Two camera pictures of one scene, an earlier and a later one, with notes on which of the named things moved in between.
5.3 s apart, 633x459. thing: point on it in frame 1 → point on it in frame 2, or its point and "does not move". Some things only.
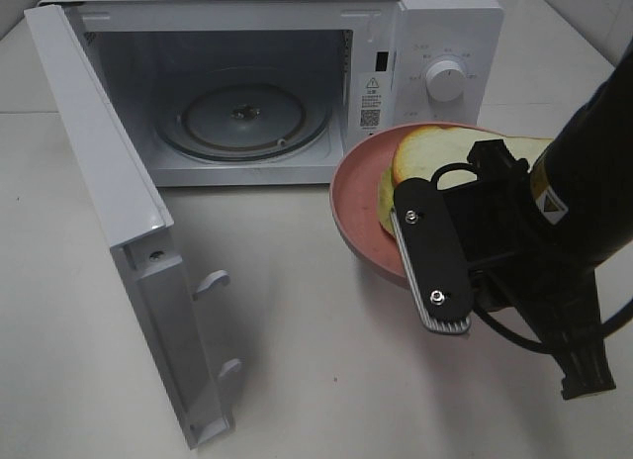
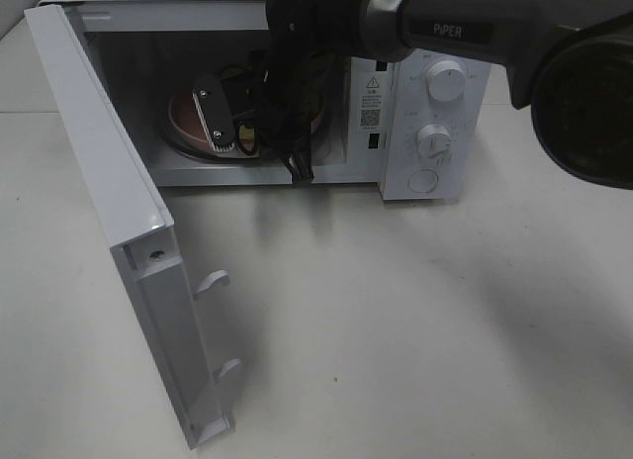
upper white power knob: (445, 81) does not move
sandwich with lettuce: (424, 151) → (246, 137)
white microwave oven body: (258, 86) does not move
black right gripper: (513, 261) → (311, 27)
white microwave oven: (161, 304) does not move
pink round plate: (355, 197) → (186, 123)
